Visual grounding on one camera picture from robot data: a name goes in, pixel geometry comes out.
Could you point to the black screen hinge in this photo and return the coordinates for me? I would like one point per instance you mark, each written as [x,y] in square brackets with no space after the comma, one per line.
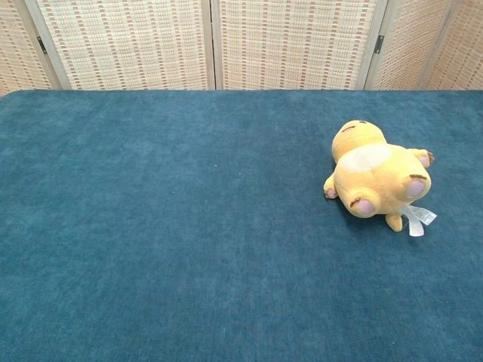
[42,45]
[380,45]

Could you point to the yellow plush toy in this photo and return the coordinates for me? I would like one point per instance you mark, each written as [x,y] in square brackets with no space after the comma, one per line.
[377,177]

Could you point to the blue table cover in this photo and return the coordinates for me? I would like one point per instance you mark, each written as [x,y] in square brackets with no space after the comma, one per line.
[188,226]

